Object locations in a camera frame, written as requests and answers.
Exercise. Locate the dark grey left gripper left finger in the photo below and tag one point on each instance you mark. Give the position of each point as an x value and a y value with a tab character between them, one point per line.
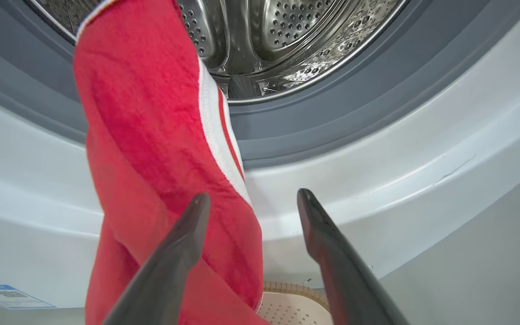
160	280

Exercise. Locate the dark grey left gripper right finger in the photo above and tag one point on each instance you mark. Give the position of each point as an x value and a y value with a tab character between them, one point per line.
345	280

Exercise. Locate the red and white garment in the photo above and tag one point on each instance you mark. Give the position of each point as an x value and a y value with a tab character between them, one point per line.
142	113

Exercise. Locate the cream laundry basket brown rim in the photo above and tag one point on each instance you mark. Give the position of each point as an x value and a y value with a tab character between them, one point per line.
291	311

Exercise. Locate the white washing machine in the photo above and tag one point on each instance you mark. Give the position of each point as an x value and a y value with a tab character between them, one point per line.
422	158

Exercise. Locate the blue energy label sticker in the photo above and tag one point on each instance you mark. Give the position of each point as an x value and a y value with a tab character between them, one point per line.
7	295

